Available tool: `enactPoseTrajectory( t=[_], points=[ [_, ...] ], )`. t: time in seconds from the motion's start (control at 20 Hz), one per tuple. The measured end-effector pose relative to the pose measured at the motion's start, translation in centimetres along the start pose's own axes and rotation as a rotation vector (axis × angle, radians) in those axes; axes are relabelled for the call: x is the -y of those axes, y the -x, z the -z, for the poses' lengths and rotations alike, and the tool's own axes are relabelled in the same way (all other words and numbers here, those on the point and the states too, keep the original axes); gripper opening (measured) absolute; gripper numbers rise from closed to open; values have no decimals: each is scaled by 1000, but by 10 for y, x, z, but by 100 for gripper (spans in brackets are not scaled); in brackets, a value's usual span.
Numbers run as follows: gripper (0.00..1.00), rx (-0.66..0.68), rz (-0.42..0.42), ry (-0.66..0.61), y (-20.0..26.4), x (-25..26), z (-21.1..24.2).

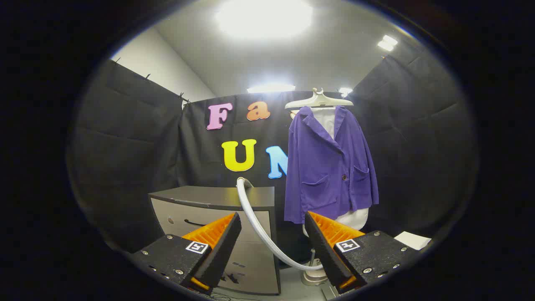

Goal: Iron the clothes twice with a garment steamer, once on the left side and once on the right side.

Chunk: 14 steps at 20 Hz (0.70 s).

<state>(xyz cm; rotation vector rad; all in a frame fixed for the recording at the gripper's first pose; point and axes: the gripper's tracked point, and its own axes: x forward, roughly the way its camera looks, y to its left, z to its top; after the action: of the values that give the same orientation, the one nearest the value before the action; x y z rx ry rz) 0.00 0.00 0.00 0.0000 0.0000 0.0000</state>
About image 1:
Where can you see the square ceiling light panel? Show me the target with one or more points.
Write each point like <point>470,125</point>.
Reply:
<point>388,42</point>

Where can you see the white flat board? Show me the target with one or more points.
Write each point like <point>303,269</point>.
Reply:
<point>413,240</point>

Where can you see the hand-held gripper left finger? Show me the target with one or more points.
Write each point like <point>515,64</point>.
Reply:
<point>223,251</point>

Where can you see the white clothes hanger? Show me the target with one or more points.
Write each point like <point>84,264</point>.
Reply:
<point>318,100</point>

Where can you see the long ceiling light strip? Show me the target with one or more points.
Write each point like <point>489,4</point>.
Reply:
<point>271,88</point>

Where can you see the grey drawer cabinet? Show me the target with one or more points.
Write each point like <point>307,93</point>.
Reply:
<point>209,196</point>

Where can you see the white torso form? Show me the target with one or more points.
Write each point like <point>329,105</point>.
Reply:
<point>355,217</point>

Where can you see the large round ceiling light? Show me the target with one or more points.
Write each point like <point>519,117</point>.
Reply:
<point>263,19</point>

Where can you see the metal stand base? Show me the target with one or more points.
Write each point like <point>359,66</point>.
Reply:
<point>313,276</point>

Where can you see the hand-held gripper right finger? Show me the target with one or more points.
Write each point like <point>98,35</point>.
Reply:
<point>322,251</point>

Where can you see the small ceiling light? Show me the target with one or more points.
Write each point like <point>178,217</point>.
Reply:
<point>345,91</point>

